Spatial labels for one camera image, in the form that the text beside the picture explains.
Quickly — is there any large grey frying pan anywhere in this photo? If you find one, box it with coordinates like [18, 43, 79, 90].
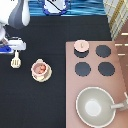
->
[76, 87, 128, 128]

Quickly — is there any pink stove top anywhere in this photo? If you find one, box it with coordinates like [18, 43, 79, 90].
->
[66, 41, 128, 128]

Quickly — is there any pink pot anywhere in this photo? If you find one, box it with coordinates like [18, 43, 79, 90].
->
[31, 59, 48, 81]

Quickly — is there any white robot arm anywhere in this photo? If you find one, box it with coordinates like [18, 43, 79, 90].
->
[0, 0, 66, 54]

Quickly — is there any cream slotted spatula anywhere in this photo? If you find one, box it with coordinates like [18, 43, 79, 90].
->
[11, 51, 21, 68]

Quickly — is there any cream round plate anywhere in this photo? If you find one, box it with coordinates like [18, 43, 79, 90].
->
[31, 63, 53, 83]

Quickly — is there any pink pot lid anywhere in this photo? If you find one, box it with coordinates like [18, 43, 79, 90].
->
[74, 40, 89, 52]

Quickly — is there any black table mat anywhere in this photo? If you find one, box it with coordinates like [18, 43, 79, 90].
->
[0, 16, 110, 128]

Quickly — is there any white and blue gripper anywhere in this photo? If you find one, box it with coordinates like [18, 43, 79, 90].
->
[0, 45, 14, 54]

